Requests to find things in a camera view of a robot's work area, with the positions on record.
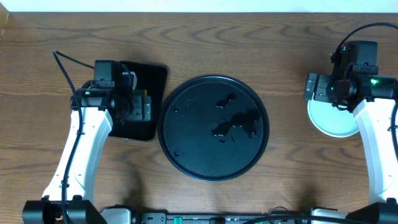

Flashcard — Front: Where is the light blue plate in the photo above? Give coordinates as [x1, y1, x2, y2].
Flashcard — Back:
[307, 100, 359, 138]

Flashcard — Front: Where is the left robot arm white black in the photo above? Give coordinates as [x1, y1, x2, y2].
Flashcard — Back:
[22, 89, 151, 223]

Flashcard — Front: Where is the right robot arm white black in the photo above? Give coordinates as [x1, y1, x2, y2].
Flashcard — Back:
[303, 73, 397, 223]

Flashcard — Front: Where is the black rectangular tray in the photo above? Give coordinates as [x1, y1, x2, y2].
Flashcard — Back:
[109, 61, 169, 141]

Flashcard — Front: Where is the black round tray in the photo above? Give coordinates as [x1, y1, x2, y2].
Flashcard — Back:
[158, 75, 270, 182]

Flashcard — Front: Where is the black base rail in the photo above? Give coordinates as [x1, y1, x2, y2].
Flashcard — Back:
[102, 205, 315, 224]

